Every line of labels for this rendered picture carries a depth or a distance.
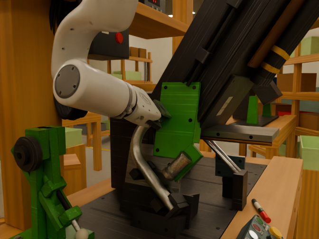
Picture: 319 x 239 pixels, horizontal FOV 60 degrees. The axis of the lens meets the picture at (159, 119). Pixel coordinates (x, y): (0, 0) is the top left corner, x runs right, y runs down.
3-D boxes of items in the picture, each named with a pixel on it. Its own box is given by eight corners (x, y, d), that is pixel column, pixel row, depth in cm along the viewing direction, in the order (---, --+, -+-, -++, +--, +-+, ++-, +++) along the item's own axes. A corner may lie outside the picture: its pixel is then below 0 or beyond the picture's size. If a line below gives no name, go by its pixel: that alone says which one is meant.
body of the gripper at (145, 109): (142, 105, 58) (167, 114, 68) (120, 72, 62) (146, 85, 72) (118, 128, 60) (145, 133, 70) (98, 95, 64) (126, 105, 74)
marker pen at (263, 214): (250, 203, 86) (251, 197, 86) (256, 203, 86) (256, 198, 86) (265, 223, 73) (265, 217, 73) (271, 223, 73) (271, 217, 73)
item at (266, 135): (278, 137, 88) (279, 128, 87) (271, 146, 74) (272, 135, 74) (170, 128, 107) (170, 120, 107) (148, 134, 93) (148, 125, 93)
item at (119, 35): (130, 59, 91) (130, 11, 89) (94, 53, 76) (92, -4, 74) (101, 60, 97) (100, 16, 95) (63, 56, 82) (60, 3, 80)
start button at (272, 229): (280, 236, 63) (283, 233, 63) (278, 242, 61) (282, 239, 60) (269, 226, 64) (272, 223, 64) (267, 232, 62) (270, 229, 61)
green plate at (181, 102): (201, 161, 78) (209, 89, 80) (190, 160, 71) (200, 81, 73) (165, 156, 84) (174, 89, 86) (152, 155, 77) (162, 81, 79)
